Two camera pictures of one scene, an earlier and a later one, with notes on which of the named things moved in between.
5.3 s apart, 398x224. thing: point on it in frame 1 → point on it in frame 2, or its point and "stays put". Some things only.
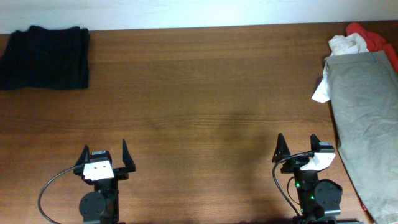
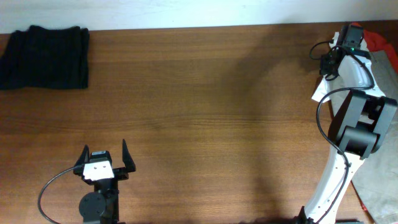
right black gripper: (294, 163) → (324, 61)
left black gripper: (122, 172) stays put
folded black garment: (38, 58) stays put
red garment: (375, 42) stays put
